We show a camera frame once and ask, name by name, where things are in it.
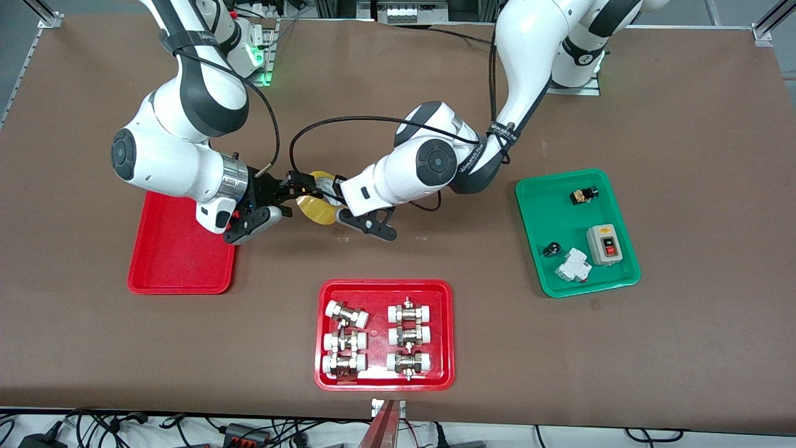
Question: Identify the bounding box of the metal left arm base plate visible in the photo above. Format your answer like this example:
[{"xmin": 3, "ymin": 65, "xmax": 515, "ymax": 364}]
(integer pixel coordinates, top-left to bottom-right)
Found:
[{"xmin": 547, "ymin": 56, "xmax": 601, "ymax": 96}]

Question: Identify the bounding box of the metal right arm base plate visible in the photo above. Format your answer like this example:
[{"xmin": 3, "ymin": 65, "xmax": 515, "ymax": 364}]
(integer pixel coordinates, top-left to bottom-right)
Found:
[{"xmin": 249, "ymin": 19, "xmax": 274, "ymax": 86}]

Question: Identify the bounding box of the yellow tape roll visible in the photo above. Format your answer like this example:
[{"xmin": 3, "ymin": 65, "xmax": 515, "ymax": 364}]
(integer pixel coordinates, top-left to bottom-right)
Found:
[{"xmin": 297, "ymin": 170, "xmax": 340, "ymax": 225}]

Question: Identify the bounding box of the silver metal bracket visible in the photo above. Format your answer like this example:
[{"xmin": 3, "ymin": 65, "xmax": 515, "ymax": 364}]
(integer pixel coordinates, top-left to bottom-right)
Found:
[{"xmin": 371, "ymin": 398, "xmax": 406, "ymax": 419}]

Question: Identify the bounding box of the black power adapter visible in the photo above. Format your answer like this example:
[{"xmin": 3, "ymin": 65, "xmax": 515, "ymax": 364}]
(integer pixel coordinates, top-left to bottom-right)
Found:
[{"xmin": 17, "ymin": 429, "xmax": 68, "ymax": 448}]

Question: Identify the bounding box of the white metal pipe fitting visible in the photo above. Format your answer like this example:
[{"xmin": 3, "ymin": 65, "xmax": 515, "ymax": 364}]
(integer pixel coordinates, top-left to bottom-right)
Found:
[
  {"xmin": 323, "ymin": 330, "xmax": 368, "ymax": 353},
  {"xmin": 388, "ymin": 324, "xmax": 432, "ymax": 348},
  {"xmin": 322, "ymin": 353, "xmax": 368, "ymax": 380},
  {"xmin": 386, "ymin": 350, "xmax": 432, "ymax": 381},
  {"xmin": 325, "ymin": 300, "xmax": 370, "ymax": 329},
  {"xmin": 387, "ymin": 297, "xmax": 433, "ymax": 324}
]

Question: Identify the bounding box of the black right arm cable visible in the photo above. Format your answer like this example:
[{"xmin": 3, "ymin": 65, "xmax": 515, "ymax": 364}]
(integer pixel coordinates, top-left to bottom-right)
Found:
[{"xmin": 159, "ymin": 31, "xmax": 280, "ymax": 175}]

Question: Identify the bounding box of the red metal bar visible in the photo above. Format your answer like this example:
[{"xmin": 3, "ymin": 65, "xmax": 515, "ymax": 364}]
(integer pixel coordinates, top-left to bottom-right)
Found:
[{"xmin": 358, "ymin": 399, "xmax": 399, "ymax": 448}]

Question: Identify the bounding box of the brown table mat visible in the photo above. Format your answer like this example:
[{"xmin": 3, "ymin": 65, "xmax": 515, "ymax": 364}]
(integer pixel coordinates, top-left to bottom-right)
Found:
[{"xmin": 0, "ymin": 14, "xmax": 796, "ymax": 436}]

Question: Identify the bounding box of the black orange connector block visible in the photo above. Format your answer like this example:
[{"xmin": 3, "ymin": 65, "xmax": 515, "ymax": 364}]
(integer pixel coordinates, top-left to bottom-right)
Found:
[{"xmin": 223, "ymin": 423, "xmax": 269, "ymax": 446}]

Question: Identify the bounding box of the black table cable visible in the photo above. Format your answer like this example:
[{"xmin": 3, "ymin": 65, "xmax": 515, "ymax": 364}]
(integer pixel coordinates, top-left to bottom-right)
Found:
[{"xmin": 429, "ymin": 27, "xmax": 498, "ymax": 44}]

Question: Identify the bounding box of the white terminal block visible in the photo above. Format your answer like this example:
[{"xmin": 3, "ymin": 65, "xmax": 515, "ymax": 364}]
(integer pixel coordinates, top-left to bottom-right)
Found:
[{"xmin": 378, "ymin": 0, "xmax": 448, "ymax": 24}]

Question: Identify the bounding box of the white circuit breaker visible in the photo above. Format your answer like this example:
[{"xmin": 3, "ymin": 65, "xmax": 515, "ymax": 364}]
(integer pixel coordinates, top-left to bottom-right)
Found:
[{"xmin": 555, "ymin": 247, "xmax": 591, "ymax": 284}]

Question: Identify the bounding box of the grey push button switch box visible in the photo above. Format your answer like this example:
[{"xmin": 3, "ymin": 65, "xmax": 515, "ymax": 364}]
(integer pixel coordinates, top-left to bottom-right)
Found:
[{"xmin": 587, "ymin": 225, "xmax": 625, "ymax": 267}]

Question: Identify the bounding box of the red plastic tray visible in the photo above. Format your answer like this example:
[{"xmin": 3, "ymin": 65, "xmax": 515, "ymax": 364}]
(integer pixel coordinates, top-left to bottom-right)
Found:
[
  {"xmin": 127, "ymin": 190, "xmax": 237, "ymax": 295},
  {"xmin": 314, "ymin": 279, "xmax": 455, "ymax": 392}
]

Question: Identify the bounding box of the green plastic tray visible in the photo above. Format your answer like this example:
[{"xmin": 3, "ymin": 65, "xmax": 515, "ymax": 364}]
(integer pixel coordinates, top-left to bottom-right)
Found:
[{"xmin": 515, "ymin": 168, "xmax": 642, "ymax": 299}]

